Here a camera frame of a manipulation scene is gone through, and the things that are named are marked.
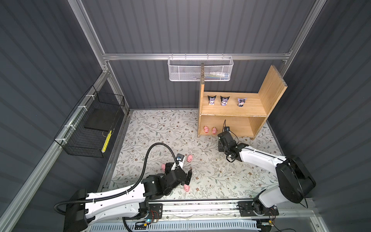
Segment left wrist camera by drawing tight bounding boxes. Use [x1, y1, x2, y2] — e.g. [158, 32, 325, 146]
[172, 153, 185, 170]

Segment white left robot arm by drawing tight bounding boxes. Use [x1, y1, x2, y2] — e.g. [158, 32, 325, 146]
[60, 168, 192, 232]

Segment purple black cat figurine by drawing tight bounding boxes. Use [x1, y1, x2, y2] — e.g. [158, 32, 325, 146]
[220, 96, 230, 106]
[208, 96, 216, 105]
[238, 98, 246, 107]

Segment black wire basket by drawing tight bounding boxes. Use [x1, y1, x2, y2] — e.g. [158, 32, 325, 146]
[55, 88, 125, 158]

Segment wooden shelf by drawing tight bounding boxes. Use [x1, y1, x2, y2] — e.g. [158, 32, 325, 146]
[198, 65, 288, 139]

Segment white vented cover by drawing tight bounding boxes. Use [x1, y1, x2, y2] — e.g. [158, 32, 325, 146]
[86, 219, 261, 232]

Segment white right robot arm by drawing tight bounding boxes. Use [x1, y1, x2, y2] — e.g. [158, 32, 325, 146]
[218, 131, 317, 215]

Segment items in mesh basket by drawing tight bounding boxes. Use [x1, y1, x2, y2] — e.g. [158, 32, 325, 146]
[190, 72, 231, 81]

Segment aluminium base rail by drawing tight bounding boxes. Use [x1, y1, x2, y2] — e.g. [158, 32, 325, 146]
[149, 198, 317, 221]

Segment white wire mesh basket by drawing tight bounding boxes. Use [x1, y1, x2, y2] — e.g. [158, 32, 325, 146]
[167, 56, 234, 82]

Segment black corrugated cable conduit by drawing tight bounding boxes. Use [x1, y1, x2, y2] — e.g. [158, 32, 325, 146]
[54, 142, 178, 216]

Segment yellow marker pen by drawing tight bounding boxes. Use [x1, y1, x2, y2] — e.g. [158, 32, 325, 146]
[101, 130, 112, 153]

